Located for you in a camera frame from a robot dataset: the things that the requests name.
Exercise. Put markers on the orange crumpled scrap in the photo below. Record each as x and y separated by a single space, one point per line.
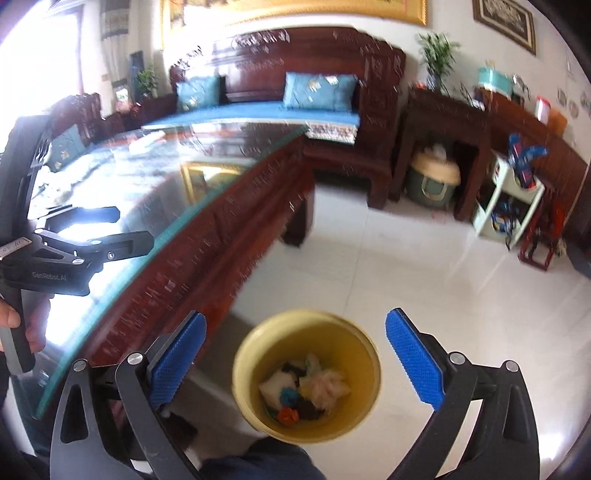
287 415

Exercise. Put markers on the small blue floral pillow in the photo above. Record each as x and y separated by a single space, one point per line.
198 92

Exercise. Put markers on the small picture card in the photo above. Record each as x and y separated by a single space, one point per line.
121 95

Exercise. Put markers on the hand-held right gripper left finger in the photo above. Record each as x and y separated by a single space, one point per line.
178 364

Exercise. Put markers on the beige curtain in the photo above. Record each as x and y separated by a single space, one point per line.
117 50

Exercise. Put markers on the small potted plant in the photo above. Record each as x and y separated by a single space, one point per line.
147 81

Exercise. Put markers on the clear jar with red lid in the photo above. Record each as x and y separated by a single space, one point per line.
543 110

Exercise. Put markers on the green beige pet basket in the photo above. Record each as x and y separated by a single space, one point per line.
429 184

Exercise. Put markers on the wooden corner table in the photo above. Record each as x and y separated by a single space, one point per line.
154 108

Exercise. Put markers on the large blue floral pillow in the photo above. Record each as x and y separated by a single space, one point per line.
318 92

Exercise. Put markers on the teal pot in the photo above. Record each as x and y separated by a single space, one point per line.
494 83

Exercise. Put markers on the white foam block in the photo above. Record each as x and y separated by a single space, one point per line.
277 385

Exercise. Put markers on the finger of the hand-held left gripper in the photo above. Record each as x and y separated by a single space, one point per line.
87 216
120 247

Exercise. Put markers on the red wooden stool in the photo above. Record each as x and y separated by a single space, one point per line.
535 263

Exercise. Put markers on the tall dark speaker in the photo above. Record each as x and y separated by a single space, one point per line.
137 74

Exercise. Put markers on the tall potted plant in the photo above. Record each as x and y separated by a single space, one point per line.
438 50

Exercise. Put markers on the teal crumpled scrap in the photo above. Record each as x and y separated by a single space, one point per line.
290 394

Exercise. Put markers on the black foam square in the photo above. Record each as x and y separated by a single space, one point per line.
308 408

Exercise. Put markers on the yellow trash bin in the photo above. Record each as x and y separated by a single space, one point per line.
258 350

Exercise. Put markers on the white shelf cart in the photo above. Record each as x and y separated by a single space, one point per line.
489 203

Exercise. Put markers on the person's dark trouser leg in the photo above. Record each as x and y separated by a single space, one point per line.
272 461

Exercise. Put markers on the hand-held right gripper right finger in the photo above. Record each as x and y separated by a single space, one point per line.
415 360

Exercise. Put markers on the wooden glass-top coffee table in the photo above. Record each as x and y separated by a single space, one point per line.
221 240

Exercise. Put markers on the carved wooden sofa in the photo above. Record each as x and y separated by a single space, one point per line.
323 50

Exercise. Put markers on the blue armchair cushion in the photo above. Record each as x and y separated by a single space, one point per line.
67 147

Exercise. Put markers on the dark framed picture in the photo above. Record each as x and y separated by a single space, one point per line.
505 21

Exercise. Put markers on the carved wooden armchair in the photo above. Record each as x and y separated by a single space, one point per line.
81 108

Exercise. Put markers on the blue red toy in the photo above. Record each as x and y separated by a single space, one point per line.
526 159

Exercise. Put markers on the person's left hand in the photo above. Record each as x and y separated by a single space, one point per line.
9 316

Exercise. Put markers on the dark wooden side table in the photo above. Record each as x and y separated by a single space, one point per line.
443 115

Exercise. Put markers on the long wooden cabinet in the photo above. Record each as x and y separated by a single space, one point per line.
563 157

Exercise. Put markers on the clear plastic bag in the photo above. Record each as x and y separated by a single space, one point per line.
325 383

